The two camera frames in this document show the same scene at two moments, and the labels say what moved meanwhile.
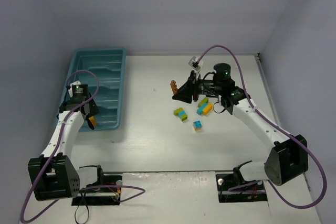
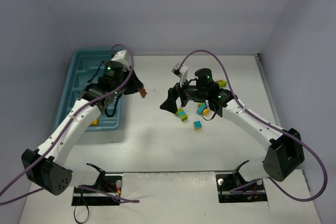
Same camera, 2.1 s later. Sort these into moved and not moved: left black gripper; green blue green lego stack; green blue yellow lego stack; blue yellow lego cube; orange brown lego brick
Moved: left black gripper; orange brown lego brick
Not moved: blue yellow lego cube; green blue green lego stack; green blue yellow lego stack
